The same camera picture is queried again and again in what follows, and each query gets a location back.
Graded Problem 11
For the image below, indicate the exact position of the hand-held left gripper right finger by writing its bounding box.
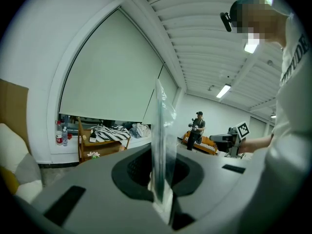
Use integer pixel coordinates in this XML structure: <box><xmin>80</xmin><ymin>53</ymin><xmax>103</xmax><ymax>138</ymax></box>
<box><xmin>172</xmin><ymin>145</ymin><xmax>268</xmax><ymax>234</ymax></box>

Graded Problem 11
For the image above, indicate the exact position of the narrow white roller blind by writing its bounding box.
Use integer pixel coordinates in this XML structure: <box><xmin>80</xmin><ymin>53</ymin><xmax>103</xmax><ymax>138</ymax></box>
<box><xmin>142</xmin><ymin>66</ymin><xmax>178</xmax><ymax>126</ymax></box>

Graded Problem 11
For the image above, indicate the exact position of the clear plastic bag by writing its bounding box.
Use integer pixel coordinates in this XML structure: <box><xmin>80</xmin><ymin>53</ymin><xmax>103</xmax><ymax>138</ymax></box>
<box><xmin>150</xmin><ymin>78</ymin><xmax>178</xmax><ymax>225</ymax></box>

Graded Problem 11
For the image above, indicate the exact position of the black and white striped cloth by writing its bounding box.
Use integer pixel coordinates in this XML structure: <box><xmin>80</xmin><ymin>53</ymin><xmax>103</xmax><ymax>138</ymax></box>
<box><xmin>93</xmin><ymin>125</ymin><xmax>132</xmax><ymax>141</ymax></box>

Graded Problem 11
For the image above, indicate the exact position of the white grey yellow cushion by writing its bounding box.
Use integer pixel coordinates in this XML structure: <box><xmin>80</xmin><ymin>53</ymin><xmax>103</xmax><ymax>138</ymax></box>
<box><xmin>0</xmin><ymin>123</ymin><xmax>44</xmax><ymax>204</ymax></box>

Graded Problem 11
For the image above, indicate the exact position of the person's right forearm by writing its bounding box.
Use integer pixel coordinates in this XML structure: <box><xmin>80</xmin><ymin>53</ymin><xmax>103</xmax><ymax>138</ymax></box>
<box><xmin>240</xmin><ymin>134</ymin><xmax>274</xmax><ymax>154</ymax></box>

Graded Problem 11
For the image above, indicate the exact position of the person's white shirt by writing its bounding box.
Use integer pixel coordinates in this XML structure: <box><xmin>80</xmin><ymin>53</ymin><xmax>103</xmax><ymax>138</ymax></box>
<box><xmin>240</xmin><ymin>13</ymin><xmax>312</xmax><ymax>234</ymax></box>

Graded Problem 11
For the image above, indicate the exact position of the brown cardboard sheet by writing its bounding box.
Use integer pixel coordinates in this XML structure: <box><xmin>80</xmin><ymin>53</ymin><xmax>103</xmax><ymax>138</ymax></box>
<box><xmin>0</xmin><ymin>78</ymin><xmax>30</xmax><ymax>154</ymax></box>

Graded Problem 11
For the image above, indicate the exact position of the person's head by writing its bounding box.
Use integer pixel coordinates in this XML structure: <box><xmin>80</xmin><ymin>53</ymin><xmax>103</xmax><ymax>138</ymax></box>
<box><xmin>230</xmin><ymin>0</ymin><xmax>290</xmax><ymax>49</ymax></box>

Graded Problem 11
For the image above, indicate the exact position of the large white roller blind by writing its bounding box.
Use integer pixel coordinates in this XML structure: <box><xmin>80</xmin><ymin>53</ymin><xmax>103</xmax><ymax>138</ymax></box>
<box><xmin>59</xmin><ymin>8</ymin><xmax>164</xmax><ymax>123</ymax></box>

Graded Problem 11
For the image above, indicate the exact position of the wooden chair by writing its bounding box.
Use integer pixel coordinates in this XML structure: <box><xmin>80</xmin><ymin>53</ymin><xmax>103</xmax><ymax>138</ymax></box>
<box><xmin>77</xmin><ymin>117</ymin><xmax>132</xmax><ymax>165</ymax></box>

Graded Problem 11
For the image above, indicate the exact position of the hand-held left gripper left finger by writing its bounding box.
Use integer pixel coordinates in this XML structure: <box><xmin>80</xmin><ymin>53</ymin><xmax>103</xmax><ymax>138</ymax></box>
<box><xmin>14</xmin><ymin>143</ymin><xmax>173</xmax><ymax>234</ymax></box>

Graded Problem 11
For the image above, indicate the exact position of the black head camera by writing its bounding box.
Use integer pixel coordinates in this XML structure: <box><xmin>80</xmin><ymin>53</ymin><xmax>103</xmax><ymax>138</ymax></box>
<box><xmin>219</xmin><ymin>11</ymin><xmax>234</xmax><ymax>33</ymax></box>

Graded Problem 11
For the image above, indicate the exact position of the red label plastic bottle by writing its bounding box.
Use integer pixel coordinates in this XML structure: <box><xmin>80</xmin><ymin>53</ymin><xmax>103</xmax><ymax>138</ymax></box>
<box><xmin>55</xmin><ymin>120</ymin><xmax>63</xmax><ymax>146</ymax></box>

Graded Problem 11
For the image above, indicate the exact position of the orange wooden bench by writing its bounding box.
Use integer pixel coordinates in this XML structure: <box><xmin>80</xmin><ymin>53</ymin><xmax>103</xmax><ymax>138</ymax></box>
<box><xmin>182</xmin><ymin>131</ymin><xmax>219</xmax><ymax>156</ymax></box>

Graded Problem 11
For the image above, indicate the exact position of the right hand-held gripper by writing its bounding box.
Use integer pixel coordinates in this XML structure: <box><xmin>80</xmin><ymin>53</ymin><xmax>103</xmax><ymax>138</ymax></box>
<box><xmin>209</xmin><ymin>121</ymin><xmax>251</xmax><ymax>158</ymax></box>

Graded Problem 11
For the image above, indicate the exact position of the pile of pale clothes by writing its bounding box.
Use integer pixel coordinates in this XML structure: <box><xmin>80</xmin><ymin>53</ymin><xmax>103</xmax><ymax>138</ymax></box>
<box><xmin>129</xmin><ymin>122</ymin><xmax>152</xmax><ymax>138</ymax></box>

